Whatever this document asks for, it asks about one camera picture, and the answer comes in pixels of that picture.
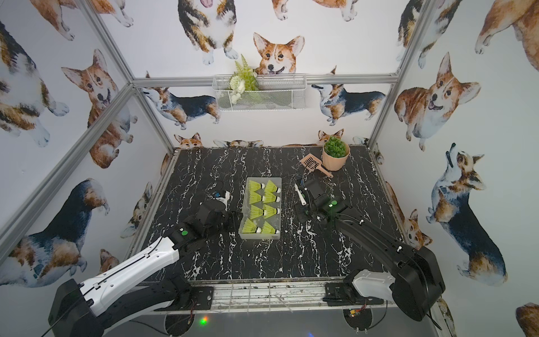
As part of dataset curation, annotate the green shuttlecock three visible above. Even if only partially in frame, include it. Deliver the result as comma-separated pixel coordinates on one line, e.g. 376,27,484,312
249,205,263,220

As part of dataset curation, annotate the green shuttlecock eight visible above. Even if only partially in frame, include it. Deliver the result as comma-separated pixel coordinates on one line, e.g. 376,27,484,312
262,204,281,219

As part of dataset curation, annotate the green shuttlecock seven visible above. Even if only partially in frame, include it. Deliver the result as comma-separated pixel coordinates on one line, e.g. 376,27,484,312
263,192,281,204

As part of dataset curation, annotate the green shuttlecock six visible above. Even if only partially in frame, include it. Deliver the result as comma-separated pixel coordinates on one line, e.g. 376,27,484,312
248,192,266,204

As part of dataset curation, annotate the green shuttlecock one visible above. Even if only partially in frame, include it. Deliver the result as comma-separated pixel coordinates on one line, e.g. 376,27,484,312
265,181,281,195

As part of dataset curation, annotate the clear plastic storage box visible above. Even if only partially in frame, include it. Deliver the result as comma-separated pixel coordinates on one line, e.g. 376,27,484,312
238,177,283,240

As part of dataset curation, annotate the green shuttlecock two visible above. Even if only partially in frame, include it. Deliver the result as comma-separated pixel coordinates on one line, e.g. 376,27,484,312
248,180,265,192

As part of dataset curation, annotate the green shuttlecock five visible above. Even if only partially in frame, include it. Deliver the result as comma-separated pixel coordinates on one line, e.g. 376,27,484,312
261,221,280,234

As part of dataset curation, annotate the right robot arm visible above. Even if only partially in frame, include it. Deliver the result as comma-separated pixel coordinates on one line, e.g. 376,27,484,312
296,180,446,322

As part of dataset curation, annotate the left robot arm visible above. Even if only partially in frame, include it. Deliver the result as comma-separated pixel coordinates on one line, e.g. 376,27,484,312
49,199,243,336

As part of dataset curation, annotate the pink slotted scoop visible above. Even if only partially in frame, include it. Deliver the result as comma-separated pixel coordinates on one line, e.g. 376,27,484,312
300,153,334,178

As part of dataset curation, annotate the pink pot with succulent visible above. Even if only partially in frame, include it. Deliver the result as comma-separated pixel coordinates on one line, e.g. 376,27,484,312
322,136,350,171

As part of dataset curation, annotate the green fern plant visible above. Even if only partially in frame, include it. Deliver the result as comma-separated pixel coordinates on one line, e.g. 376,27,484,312
229,55,259,105

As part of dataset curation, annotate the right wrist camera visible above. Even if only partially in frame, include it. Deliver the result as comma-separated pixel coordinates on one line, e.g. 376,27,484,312
294,183,307,206

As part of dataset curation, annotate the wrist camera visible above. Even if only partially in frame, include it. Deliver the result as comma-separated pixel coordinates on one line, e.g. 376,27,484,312
213,190,231,209
294,183,307,206

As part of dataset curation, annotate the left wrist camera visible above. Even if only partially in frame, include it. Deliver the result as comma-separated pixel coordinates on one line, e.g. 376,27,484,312
213,190,231,209

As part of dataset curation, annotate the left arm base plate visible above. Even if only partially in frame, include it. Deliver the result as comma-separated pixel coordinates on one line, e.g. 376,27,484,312
160,286,215,311

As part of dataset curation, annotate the aluminium front rail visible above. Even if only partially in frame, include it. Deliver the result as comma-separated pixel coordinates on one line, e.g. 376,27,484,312
138,281,397,317

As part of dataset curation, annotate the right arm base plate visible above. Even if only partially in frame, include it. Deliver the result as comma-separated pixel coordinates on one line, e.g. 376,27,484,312
322,282,367,307

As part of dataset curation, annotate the white wire wall basket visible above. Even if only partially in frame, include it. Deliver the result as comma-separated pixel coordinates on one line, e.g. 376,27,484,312
212,74,307,111

